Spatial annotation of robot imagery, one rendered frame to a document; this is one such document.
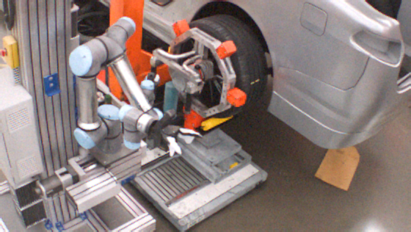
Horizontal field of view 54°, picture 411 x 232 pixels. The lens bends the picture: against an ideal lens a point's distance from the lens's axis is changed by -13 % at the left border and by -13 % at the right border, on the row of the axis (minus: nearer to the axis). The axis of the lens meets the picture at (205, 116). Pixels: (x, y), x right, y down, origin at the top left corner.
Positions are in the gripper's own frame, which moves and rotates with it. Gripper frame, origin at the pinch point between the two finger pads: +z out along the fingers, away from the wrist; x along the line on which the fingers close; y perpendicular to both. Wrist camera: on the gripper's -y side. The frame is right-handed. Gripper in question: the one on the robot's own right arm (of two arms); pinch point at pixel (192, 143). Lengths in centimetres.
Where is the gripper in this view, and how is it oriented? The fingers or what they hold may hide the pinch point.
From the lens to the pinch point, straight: 176.8
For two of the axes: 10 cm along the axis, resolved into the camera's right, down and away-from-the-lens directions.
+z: 8.4, 4.0, -3.7
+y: -1.8, 8.4, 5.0
